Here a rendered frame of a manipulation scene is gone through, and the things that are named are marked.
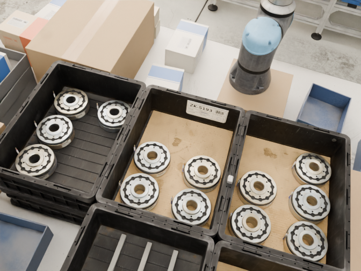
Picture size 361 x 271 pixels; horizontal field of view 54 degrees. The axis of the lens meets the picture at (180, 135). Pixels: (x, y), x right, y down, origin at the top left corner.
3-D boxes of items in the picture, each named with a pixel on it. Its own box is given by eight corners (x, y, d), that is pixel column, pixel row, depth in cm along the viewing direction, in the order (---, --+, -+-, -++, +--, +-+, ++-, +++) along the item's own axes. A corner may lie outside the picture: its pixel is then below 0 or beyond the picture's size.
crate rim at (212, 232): (148, 88, 109) (147, 83, 107) (244, 113, 105) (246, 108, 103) (94, 204, 86) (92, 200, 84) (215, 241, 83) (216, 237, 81)
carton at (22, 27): (2, 44, 134) (-5, 28, 128) (22, 26, 141) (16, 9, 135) (40, 57, 131) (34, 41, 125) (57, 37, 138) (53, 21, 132)
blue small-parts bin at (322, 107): (305, 94, 140) (312, 82, 134) (344, 109, 137) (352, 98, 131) (291, 130, 129) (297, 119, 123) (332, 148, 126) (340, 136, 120)
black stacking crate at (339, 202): (238, 133, 113) (246, 110, 104) (332, 158, 110) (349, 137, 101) (210, 253, 90) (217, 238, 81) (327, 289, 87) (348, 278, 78)
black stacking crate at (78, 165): (63, 86, 119) (56, 61, 110) (147, 108, 116) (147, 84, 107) (-4, 187, 97) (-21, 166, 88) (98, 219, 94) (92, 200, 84)
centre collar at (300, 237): (297, 229, 90) (298, 228, 90) (317, 233, 90) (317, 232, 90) (297, 248, 88) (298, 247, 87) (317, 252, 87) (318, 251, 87)
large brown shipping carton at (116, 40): (88, 25, 155) (81, -17, 139) (153, 43, 151) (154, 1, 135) (40, 89, 132) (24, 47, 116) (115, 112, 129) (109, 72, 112)
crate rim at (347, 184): (244, 113, 105) (246, 108, 103) (347, 140, 102) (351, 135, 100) (215, 241, 83) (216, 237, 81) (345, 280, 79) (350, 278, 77)
